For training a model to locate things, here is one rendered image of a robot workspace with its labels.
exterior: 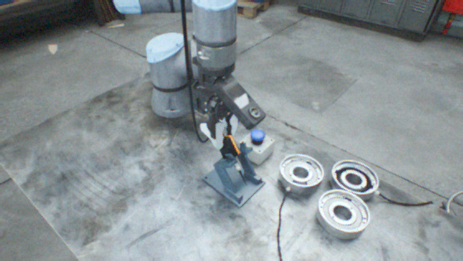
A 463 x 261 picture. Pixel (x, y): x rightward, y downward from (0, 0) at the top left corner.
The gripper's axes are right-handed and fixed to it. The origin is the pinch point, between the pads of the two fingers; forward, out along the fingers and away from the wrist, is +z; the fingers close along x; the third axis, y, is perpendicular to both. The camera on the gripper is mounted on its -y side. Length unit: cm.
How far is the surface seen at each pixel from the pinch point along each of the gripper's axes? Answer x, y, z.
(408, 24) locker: -330, 39, 74
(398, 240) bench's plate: -11.8, -38.6, 11.8
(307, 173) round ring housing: -13.1, -15.7, 9.7
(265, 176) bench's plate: -6.9, -7.5, 11.8
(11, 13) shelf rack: -35, 321, 54
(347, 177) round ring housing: -19.6, -23.2, 10.5
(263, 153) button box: -10.1, -3.9, 8.2
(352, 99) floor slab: -181, 27, 92
